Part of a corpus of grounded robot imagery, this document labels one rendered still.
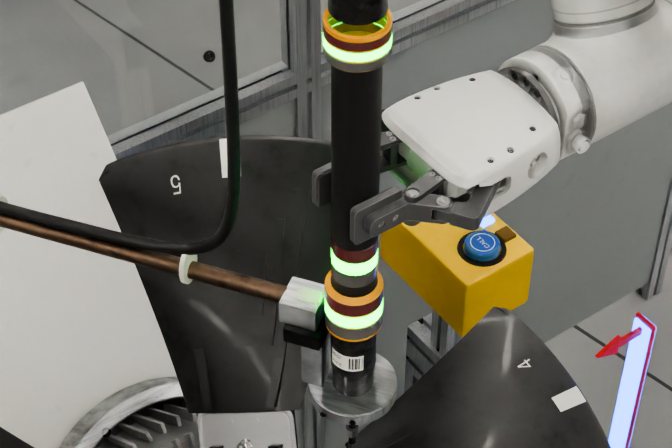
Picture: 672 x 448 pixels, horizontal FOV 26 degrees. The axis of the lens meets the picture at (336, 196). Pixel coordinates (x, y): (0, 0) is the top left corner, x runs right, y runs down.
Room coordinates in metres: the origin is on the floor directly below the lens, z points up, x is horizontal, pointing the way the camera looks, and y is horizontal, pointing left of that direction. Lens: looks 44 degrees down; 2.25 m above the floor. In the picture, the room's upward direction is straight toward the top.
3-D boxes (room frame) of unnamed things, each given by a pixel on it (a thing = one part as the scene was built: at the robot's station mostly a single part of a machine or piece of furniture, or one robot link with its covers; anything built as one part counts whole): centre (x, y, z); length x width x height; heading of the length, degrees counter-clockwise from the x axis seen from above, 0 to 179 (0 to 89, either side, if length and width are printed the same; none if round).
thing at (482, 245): (1.14, -0.16, 1.08); 0.04 x 0.04 x 0.02
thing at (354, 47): (0.72, -0.01, 1.70); 0.04 x 0.04 x 0.01
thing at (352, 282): (0.72, -0.01, 1.48); 0.03 x 0.03 x 0.01
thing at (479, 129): (0.79, -0.10, 1.55); 0.11 x 0.10 x 0.07; 125
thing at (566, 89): (0.82, -0.15, 1.55); 0.09 x 0.03 x 0.08; 35
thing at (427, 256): (1.17, -0.14, 1.02); 0.16 x 0.10 x 0.11; 35
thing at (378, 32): (0.72, -0.01, 1.69); 0.04 x 0.04 x 0.03
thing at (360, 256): (0.72, -0.01, 1.51); 0.03 x 0.03 x 0.01
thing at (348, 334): (0.72, -0.01, 1.43); 0.04 x 0.04 x 0.01
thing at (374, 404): (0.73, 0.00, 1.39); 0.09 x 0.07 x 0.10; 70
